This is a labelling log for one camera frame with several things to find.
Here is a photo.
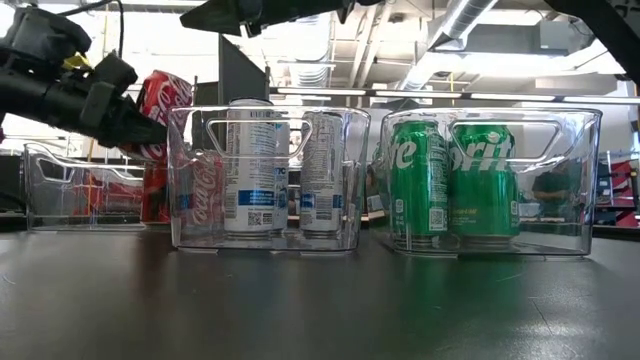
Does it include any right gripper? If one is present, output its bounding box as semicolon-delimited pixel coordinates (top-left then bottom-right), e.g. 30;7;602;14
179;0;384;37

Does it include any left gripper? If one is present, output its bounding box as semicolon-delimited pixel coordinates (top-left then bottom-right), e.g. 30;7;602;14
47;53;170;150

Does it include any green Sprite can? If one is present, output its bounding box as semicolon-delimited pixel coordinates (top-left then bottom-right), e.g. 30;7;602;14
388;121;450;240
447;123;522;240

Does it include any black standing panel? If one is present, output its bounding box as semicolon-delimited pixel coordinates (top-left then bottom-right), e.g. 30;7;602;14
193;34;271;109

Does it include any red cabinet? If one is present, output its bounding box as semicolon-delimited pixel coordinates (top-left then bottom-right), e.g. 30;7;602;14
597;159;640;227
74;172;145;216

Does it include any clear plastic bin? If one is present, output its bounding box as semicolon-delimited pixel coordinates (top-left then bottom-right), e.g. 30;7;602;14
378;107;604;259
167;104;372;254
23;142;172;232

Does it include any ceiling light strip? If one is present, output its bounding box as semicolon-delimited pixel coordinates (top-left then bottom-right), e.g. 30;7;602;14
269;87;640;106

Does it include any person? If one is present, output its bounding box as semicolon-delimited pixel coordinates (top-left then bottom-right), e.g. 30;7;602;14
530;167;576;221

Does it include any yellow cable tag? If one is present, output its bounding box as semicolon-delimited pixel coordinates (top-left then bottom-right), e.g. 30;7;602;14
62;52;92;71

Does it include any corrugated silver ceiling duct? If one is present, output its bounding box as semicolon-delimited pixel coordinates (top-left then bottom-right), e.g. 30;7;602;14
279;22;334;89

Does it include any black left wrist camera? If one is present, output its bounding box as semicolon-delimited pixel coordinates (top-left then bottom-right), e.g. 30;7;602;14
0;5;95;69

